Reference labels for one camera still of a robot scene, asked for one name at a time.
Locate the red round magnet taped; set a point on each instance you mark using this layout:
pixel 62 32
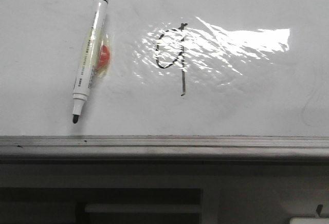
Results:
pixel 104 57

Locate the white whiteboard marker black cap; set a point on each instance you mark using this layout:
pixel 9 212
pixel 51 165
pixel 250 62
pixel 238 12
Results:
pixel 89 58

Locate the white whiteboard with aluminium frame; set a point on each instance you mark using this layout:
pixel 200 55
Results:
pixel 186 80

